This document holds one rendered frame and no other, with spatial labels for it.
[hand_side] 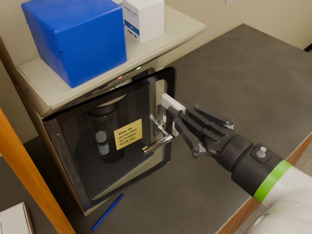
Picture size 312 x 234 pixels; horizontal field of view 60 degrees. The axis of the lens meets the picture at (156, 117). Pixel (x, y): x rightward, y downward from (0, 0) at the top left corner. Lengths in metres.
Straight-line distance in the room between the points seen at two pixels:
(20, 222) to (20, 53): 0.58
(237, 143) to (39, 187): 0.37
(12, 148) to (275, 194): 0.42
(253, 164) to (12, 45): 0.44
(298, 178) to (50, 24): 0.45
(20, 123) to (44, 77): 0.70
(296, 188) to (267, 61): 1.08
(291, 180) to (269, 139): 0.62
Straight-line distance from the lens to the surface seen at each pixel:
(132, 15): 0.47
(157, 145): 0.70
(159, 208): 0.90
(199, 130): 0.58
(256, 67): 1.46
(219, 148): 0.56
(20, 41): 0.46
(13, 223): 0.94
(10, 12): 0.45
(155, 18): 0.48
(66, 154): 0.63
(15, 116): 1.09
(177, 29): 0.52
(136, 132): 0.69
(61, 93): 0.40
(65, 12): 0.39
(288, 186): 0.52
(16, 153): 0.45
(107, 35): 0.39
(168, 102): 0.64
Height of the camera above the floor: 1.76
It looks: 47 degrees down
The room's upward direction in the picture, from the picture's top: straight up
